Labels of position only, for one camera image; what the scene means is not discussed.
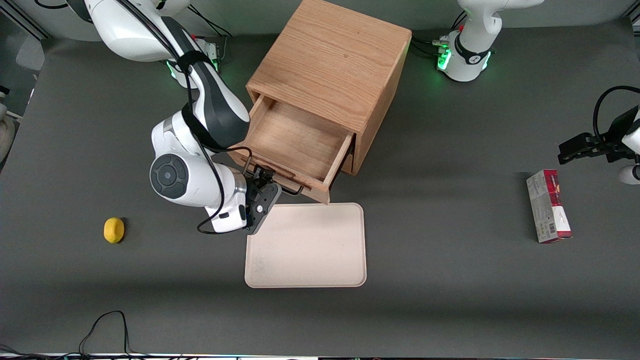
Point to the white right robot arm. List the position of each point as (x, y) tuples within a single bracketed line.
[(210, 100)]

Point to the red plaid cardboard box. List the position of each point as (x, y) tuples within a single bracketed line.
[(547, 207)]

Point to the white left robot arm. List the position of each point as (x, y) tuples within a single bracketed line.
[(470, 30)]

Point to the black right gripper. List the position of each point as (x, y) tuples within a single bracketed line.
[(257, 182)]

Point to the oak wooden drawer cabinet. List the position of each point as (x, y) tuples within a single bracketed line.
[(330, 55)]

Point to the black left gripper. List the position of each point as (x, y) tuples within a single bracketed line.
[(618, 138)]

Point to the yellow lemon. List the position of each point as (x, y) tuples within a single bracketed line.
[(114, 230)]

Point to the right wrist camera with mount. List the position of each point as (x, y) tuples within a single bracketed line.
[(262, 210)]

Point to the aluminium frame rail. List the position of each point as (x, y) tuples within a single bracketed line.
[(25, 21), (635, 19)]

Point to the beige plastic tray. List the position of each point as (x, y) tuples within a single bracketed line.
[(310, 250)]

